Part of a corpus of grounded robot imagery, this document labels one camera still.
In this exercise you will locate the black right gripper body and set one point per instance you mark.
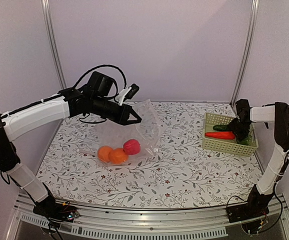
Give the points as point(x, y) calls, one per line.
point(239, 128)

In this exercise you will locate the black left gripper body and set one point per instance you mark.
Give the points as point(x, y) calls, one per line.
point(120, 117)

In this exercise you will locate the green leafy vegetable toy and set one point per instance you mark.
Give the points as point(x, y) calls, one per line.
point(246, 141)

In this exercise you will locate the red strawberry toy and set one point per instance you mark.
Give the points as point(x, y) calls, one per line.
point(132, 147)

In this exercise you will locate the clear zip top bag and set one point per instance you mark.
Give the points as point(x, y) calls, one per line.
point(120, 145)

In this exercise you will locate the orange tangerine front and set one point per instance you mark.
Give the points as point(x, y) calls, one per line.
point(103, 153)

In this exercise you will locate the orange tangerine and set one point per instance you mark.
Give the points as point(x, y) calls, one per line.
point(103, 153)
point(118, 156)

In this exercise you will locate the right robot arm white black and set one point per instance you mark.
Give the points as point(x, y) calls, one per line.
point(277, 113)

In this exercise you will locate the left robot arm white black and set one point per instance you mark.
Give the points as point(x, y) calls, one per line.
point(92, 98)

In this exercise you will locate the red carrot toy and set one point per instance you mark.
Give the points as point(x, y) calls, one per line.
point(223, 135)

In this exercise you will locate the beige perforated plastic basket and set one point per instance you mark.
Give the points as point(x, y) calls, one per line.
point(229, 146)

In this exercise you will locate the green cucumber toy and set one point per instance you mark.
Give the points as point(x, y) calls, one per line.
point(222, 128)

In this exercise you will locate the floral pattern table mat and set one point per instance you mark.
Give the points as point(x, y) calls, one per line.
point(181, 175)

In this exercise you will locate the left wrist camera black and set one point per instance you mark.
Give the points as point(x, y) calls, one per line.
point(126, 94)

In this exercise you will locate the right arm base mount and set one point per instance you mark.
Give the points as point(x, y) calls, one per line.
point(247, 210)

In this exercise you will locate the front aluminium rail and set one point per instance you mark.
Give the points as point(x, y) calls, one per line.
point(101, 222)

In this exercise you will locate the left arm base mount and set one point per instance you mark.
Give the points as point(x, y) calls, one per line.
point(52, 210)

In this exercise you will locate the right aluminium frame post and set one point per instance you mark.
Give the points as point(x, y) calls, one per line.
point(246, 50)

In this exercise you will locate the aluminium frame post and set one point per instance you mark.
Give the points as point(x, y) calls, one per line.
point(246, 50)
point(52, 42)

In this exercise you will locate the left aluminium frame post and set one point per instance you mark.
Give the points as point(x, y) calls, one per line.
point(52, 42)

